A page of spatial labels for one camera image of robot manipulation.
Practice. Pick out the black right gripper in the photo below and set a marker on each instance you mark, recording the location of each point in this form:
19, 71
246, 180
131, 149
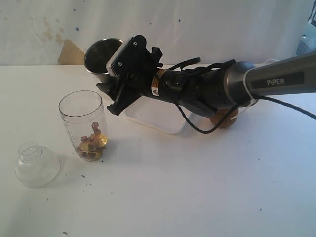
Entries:
134, 84

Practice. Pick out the stainless steel cup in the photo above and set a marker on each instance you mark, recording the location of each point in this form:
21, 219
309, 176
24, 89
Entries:
97, 56

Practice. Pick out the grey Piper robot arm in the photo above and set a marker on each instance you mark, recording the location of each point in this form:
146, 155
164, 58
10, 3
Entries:
204, 89

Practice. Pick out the clear plastic shaker cup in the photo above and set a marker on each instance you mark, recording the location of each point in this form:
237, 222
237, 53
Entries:
78, 111

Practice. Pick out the clear dome lid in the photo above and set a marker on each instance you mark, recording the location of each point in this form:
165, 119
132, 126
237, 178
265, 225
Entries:
36, 165

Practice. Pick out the white rectangular tray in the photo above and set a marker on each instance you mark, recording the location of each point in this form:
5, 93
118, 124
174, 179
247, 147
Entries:
160, 115

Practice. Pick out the coins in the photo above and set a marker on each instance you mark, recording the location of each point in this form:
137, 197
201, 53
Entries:
91, 147

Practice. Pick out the white cable tie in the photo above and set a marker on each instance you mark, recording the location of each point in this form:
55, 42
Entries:
250, 66

